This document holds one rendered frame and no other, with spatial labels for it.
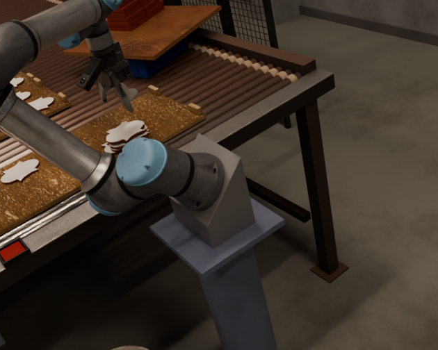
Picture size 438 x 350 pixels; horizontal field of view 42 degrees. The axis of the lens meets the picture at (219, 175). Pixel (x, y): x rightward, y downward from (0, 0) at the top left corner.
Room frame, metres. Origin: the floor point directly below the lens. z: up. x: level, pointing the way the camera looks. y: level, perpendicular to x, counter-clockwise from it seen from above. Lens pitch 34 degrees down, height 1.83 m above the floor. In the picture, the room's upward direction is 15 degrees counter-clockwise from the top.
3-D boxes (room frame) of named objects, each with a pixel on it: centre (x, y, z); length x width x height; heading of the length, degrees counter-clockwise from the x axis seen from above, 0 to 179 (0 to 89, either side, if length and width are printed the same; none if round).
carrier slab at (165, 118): (1.76, 0.26, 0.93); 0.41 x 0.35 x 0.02; 120
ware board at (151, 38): (2.43, 0.16, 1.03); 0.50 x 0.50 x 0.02; 50
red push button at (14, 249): (1.25, 0.59, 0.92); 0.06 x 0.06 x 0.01; 29
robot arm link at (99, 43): (1.65, 0.24, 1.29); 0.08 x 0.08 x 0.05
